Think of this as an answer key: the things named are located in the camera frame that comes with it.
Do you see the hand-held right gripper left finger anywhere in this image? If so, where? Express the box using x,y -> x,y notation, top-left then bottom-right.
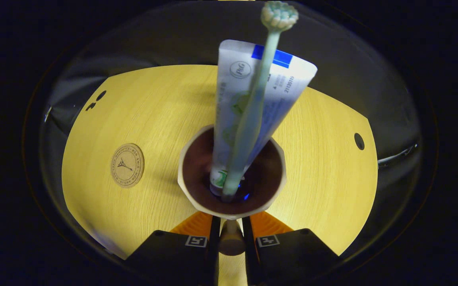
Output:
126,211 -> 221,286

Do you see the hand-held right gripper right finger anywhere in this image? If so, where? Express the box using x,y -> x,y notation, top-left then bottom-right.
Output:
242,211 -> 343,286

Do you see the beige cup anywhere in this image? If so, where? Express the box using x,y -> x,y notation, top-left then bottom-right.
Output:
178,124 -> 287,256

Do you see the round beige coaster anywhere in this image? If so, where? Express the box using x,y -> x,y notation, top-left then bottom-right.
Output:
111,143 -> 145,188

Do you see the light green toothbrush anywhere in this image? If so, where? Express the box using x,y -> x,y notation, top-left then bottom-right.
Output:
222,1 -> 299,198

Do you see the white toothpaste tube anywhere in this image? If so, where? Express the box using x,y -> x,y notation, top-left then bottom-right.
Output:
209,39 -> 318,197

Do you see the thin white strip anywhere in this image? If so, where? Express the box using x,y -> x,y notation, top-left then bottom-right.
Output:
378,144 -> 417,166

